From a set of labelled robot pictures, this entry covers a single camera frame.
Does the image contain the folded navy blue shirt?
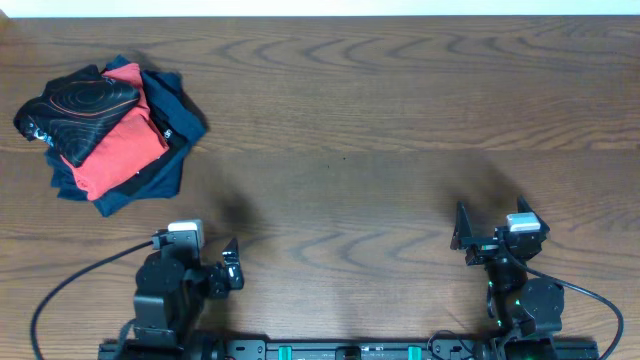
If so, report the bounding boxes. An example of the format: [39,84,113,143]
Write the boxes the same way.
[45,56,206,217]

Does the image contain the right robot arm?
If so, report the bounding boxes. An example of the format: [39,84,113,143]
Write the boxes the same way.
[450,197,564,359]

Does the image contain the folded red shirt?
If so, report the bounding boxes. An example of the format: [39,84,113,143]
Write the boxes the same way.
[62,63,169,201]

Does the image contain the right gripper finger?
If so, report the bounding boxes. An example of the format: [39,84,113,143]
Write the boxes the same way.
[516,195,550,233]
[450,201,473,250]

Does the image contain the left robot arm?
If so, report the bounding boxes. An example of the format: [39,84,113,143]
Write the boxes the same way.
[113,230,244,360]

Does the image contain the black printed cycling jersey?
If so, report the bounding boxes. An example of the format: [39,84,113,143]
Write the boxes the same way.
[13,65,141,167]

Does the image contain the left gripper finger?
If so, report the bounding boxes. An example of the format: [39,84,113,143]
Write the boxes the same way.
[226,264,244,290]
[222,238,240,265]

